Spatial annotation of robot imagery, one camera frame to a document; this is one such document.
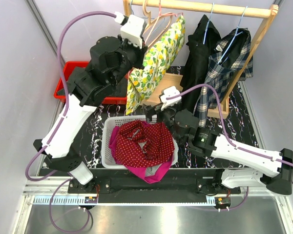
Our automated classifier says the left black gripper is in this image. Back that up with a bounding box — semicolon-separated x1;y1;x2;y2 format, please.
110;34;148;86

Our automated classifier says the lemon print skirt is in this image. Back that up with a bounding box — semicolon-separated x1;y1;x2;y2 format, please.
126;16;186;115

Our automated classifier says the red polka dot skirt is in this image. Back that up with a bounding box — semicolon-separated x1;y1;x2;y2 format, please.
109;120;175;168

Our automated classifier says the wooden hanger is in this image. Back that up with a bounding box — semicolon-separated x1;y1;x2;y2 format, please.
142;0;173;33

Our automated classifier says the light blue wire hanger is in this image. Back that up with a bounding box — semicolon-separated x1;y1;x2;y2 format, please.
129;0;171;37

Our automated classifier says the pink wire hanger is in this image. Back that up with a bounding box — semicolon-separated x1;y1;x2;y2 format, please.
144;0;183;48

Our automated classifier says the magenta skirt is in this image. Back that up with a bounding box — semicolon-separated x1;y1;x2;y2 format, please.
109;126;174;184

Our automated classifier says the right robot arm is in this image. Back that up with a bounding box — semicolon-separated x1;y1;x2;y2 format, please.
143;104;293;195

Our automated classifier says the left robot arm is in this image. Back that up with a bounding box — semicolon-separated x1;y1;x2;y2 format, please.
33;35;147;193

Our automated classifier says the black skirt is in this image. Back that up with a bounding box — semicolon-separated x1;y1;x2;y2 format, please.
179;14;222;114

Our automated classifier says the blue hanger of black skirt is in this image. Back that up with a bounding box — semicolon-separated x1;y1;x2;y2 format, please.
203;2;215;45

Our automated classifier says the plaid skirt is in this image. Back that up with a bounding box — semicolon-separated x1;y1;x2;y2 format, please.
194;28;253;127

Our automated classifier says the blue hanger of plaid skirt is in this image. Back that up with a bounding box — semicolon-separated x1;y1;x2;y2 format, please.
218;6;248;64

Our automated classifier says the red plastic bin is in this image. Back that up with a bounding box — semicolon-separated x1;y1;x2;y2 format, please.
53;61;128;105

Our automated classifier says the dark grey garment in bin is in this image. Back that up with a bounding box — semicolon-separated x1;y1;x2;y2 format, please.
55;67;127;98

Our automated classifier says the white plastic basket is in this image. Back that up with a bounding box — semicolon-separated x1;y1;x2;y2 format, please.
101;115;179;169

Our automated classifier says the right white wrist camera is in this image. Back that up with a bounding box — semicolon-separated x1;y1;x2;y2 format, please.
159;86;182;111

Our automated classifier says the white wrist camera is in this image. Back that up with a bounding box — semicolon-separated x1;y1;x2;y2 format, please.
159;86;182;111
114;11;147;49

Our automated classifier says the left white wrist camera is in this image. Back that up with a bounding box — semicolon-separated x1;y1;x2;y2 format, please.
114;11;147;49

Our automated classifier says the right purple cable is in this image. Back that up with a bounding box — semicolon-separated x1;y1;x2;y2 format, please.
165;83;293;211

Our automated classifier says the purple cable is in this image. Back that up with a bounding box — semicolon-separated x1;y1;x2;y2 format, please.
165;83;293;211
25;10;124;232

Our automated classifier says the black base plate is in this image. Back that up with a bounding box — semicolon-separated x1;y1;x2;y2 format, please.
68;168;242;206

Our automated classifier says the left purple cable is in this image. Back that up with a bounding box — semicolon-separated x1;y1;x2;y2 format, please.
25;10;124;232

